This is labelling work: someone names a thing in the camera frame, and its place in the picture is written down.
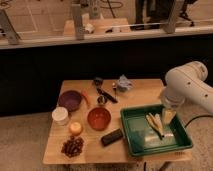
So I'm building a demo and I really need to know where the black cable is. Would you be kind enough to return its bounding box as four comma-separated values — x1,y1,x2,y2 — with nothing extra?
184,114,213,129

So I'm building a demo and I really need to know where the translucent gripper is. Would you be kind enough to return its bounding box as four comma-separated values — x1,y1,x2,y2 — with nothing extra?
160,87,185,124

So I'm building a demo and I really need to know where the black dish brush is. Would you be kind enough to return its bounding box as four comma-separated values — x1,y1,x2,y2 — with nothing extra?
93,77,117,103

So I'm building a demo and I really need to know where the black rectangular block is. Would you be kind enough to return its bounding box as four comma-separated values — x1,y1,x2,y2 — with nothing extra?
101,129,123,146

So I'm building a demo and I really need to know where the white paper cup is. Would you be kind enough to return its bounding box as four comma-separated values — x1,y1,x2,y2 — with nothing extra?
52,107,69,125

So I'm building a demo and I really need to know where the crumpled blue foil wrapper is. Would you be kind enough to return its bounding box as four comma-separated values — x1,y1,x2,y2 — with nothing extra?
117,75,133,92

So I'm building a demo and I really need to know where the grey metal post middle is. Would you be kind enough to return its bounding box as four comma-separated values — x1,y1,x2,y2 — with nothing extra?
72,4,84,40

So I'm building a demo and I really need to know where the clear plastic bag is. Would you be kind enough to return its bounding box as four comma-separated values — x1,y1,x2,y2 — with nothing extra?
141,129,175,148

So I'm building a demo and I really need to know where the grey metal post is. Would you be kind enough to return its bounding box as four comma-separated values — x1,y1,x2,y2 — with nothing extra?
163,0,184,34
72,4,84,40
0,9,19,45

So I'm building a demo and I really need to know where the metal spoon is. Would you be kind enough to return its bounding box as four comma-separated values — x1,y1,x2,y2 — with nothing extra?
112,83,117,99

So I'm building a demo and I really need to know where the wooden table in background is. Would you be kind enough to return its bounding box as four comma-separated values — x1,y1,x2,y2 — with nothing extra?
63,18,131,36

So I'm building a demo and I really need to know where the purple bowl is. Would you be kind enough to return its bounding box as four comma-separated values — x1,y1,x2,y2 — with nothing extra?
58,90,82,112

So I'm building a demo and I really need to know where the orange bowl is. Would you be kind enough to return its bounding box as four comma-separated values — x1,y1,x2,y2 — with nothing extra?
87,107,111,131

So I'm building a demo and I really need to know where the green plastic tray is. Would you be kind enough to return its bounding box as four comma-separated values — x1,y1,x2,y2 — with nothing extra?
120,104,193,157

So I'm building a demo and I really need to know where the orange carrot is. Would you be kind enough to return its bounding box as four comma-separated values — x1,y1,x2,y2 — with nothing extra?
81,90,91,108

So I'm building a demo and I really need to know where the yellow apple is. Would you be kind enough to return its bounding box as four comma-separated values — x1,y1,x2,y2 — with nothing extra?
69,122,83,135

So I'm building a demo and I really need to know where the small metal cup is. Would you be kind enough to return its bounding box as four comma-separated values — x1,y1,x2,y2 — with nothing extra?
97,95,107,106

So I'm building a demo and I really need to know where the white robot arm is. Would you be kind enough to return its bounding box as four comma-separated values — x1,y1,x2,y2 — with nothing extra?
160,61,213,114

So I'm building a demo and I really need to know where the bunch of brown grapes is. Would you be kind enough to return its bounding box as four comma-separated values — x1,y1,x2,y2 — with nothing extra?
61,136,84,158

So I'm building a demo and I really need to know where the grey metal post right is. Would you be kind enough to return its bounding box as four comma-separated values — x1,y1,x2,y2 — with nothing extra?
163,0,184,34

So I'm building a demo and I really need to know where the grey metal post left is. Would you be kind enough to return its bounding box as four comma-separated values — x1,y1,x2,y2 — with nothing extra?
0,9,19,45

